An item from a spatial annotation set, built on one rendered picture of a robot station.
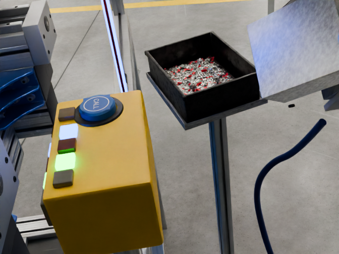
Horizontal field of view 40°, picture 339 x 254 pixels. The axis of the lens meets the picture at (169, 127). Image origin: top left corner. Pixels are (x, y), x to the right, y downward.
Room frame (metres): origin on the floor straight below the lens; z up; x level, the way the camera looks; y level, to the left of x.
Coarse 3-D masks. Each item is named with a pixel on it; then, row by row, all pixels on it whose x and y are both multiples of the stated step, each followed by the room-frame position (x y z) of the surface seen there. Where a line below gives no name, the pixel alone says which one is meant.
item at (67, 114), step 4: (64, 108) 0.44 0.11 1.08; (68, 108) 0.44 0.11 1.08; (72, 108) 0.44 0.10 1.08; (60, 112) 0.43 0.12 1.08; (64, 112) 0.43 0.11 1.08; (68, 112) 0.43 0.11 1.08; (72, 112) 0.43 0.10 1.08; (60, 116) 0.42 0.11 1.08; (64, 116) 0.42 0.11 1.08; (68, 116) 0.42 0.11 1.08; (72, 116) 0.42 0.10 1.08; (60, 120) 0.42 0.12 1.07; (64, 120) 0.42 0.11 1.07
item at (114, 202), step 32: (128, 96) 0.45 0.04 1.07; (96, 128) 0.40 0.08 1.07; (128, 128) 0.39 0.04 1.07; (96, 160) 0.35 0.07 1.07; (128, 160) 0.34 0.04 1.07; (64, 192) 0.31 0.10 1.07; (96, 192) 0.31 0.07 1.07; (128, 192) 0.31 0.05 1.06; (64, 224) 0.31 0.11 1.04; (96, 224) 0.31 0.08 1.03; (128, 224) 0.31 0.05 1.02; (160, 224) 0.31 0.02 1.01
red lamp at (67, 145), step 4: (60, 140) 0.38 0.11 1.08; (64, 140) 0.38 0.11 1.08; (68, 140) 0.38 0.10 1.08; (72, 140) 0.38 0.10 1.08; (76, 140) 0.38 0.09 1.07; (60, 144) 0.37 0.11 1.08; (64, 144) 0.37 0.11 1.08; (68, 144) 0.37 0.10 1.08; (72, 144) 0.37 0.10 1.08; (76, 144) 0.38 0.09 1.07; (60, 148) 0.37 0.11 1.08; (64, 148) 0.37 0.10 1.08; (68, 148) 0.37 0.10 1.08; (72, 148) 0.37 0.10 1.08; (60, 152) 0.37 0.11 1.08; (64, 152) 0.37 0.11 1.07; (68, 152) 0.37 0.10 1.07
